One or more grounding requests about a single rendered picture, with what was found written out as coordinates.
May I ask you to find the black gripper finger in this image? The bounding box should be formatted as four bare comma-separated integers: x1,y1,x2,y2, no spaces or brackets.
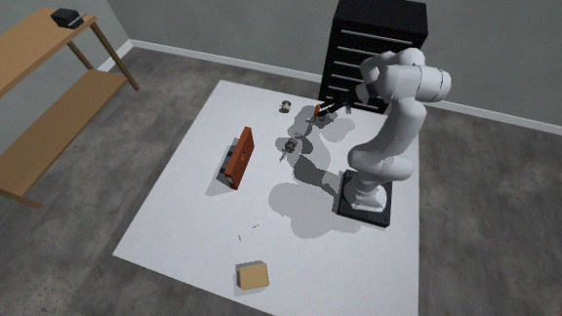
319,95,346,109
317,98,347,117

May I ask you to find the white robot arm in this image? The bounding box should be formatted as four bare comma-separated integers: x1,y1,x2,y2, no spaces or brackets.
343,48,451,213

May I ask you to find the brown cardboard box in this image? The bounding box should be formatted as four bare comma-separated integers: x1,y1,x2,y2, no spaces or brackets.
239,263,269,290

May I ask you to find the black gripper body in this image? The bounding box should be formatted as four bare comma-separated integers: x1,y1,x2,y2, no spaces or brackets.
340,89,359,104

